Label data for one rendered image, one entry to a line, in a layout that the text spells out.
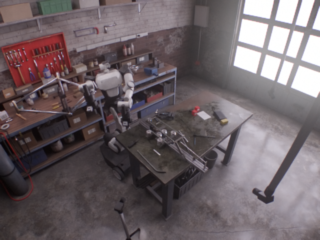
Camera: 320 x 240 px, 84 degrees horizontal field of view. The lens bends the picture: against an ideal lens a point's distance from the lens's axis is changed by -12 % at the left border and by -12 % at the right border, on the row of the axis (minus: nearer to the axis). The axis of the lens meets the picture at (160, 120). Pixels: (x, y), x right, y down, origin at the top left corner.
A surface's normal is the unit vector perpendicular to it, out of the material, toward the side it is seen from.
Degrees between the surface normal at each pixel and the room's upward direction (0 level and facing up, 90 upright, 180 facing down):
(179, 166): 0
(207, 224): 0
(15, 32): 90
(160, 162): 0
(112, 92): 78
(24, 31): 90
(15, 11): 91
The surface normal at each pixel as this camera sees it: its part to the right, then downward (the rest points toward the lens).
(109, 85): 0.33, 0.39
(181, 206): 0.00, -0.79
